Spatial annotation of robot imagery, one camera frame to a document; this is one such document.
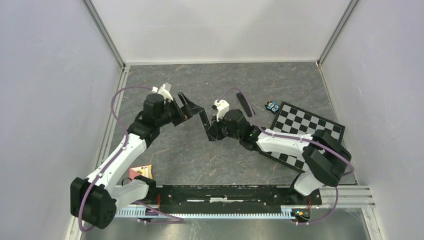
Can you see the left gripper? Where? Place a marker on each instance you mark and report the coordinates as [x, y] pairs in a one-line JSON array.
[[186, 112]]

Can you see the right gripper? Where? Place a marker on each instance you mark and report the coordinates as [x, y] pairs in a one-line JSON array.
[[214, 129]]

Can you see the black remote with buttons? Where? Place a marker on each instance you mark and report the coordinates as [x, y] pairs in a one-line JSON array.
[[206, 124]]

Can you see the black remote back up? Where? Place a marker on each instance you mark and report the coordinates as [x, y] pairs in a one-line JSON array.
[[244, 104]]

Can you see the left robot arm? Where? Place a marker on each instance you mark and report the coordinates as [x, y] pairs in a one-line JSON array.
[[95, 199]]

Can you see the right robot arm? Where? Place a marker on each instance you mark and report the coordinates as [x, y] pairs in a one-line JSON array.
[[326, 159]]

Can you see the blue owl figure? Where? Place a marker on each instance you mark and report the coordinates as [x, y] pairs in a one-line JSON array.
[[272, 106]]

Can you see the black white chessboard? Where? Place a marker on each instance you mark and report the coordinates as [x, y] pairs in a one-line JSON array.
[[295, 120]]

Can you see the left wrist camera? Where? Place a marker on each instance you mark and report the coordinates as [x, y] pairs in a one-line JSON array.
[[164, 91]]

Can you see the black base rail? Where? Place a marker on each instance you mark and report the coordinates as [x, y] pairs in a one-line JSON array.
[[227, 199]]

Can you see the white cable duct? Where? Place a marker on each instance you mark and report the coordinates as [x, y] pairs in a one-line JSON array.
[[141, 212]]

